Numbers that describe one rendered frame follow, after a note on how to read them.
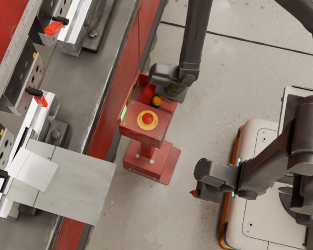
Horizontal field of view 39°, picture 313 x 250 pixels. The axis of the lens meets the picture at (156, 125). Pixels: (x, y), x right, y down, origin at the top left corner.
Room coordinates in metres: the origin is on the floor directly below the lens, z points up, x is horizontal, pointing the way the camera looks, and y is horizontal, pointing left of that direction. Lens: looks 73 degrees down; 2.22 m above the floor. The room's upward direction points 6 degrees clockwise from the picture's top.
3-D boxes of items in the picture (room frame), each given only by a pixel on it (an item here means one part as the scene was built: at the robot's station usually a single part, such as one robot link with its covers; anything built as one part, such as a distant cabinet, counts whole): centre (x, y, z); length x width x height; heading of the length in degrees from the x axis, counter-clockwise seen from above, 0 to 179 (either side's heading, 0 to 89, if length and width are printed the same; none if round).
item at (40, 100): (0.35, 0.30, 1.20); 0.04 x 0.02 x 0.10; 80
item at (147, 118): (0.46, 0.03, 0.79); 0.04 x 0.04 x 0.04
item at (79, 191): (0.19, 0.25, 1.00); 0.26 x 0.18 x 0.01; 80
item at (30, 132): (0.23, 0.39, 0.98); 0.20 x 0.03 x 0.03; 170
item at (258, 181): (0.21, -0.24, 1.40); 0.11 x 0.06 x 0.43; 173
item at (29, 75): (0.38, 0.36, 1.26); 0.15 x 0.09 x 0.17; 170
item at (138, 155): (0.51, 0.03, 0.13); 0.10 x 0.10 x 0.01; 75
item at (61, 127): (0.24, 0.33, 0.89); 0.30 x 0.05 x 0.03; 170
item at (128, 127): (0.51, 0.03, 0.75); 0.20 x 0.16 x 0.18; 165
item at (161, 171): (0.50, 0.00, 0.06); 0.25 x 0.20 x 0.12; 75
